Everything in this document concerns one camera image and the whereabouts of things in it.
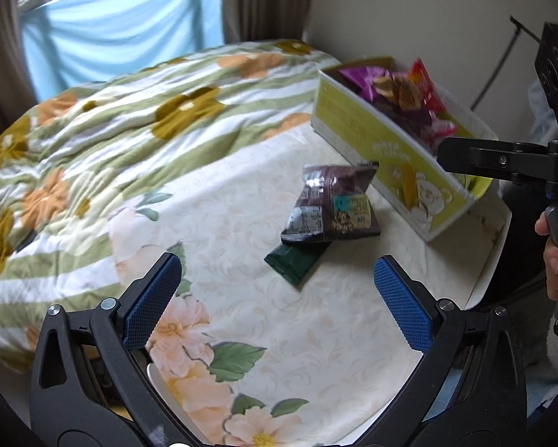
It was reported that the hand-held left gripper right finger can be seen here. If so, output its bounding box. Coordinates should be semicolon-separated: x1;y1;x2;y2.
353;255;528;447

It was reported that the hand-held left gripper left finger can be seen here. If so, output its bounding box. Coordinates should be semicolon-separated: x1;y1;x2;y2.
29;251;200;447

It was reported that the person's right hand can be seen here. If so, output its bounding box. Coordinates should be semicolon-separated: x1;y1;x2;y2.
535;214;558;301

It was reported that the dark green snack packet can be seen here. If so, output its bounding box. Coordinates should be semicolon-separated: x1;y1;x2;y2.
265;240;332;287

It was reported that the yellow-green cardboard box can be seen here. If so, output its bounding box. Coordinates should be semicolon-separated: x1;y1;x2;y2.
310;56;499;243

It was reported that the dark brown snack packet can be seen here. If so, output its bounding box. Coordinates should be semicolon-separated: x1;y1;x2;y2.
280;163;382;244

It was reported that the purple snack packet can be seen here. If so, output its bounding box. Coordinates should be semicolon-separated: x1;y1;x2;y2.
338;66;396;103

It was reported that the thin black cable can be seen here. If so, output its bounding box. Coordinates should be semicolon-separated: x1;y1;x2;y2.
472;15;547;110

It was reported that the brown curtain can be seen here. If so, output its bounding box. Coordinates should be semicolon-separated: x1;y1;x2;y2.
0;0;38;150
223;0;314;47

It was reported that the cream floral tablecloth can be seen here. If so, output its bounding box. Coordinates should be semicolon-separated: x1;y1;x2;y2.
109;116;512;447

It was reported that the floral striped blanket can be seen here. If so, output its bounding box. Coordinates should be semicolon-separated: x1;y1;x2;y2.
0;39;340;373

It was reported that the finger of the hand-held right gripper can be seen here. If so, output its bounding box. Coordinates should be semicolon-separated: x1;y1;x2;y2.
436;137;558;196

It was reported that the light blue cloth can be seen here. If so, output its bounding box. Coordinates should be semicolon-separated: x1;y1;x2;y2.
18;0;226;101

